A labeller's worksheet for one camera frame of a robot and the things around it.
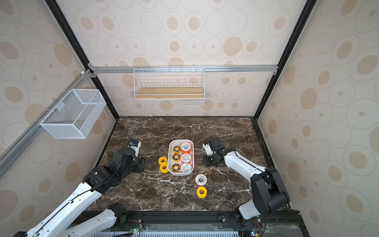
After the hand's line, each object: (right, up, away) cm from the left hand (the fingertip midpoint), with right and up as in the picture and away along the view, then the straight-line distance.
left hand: (145, 157), depth 73 cm
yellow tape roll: (+4, -6, +21) cm, 23 cm away
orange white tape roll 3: (+20, -10, +18) cm, 28 cm away
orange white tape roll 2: (+19, -5, +22) cm, 29 cm away
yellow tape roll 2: (+6, -10, +17) cm, 21 cm away
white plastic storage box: (+9, +5, +24) cm, 26 cm away
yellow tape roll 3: (+28, -21, +9) cm, 37 cm away
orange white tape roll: (+19, +2, +24) cm, 31 cm away
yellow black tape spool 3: (+13, -10, +19) cm, 25 cm away
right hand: (+30, -6, +15) cm, 34 cm away
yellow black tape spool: (+13, 0, +27) cm, 30 cm away
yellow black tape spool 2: (+13, -4, +22) cm, 26 cm away
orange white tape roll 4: (+28, -16, +14) cm, 35 cm away
